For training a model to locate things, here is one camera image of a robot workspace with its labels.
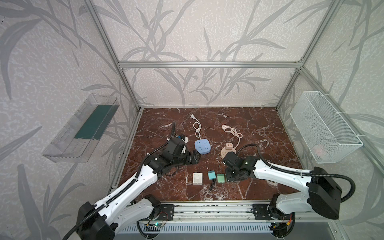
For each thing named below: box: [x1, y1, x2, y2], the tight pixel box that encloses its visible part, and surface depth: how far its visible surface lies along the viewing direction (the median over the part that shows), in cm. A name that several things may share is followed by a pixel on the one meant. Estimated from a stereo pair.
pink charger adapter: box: [225, 143, 233, 150], surface depth 93 cm
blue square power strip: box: [194, 139, 211, 155], surface depth 98 cm
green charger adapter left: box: [217, 173, 225, 184], surface depth 84 cm
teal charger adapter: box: [208, 170, 216, 181], surface depth 86 cm
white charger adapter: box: [193, 172, 203, 185], surface depth 84 cm
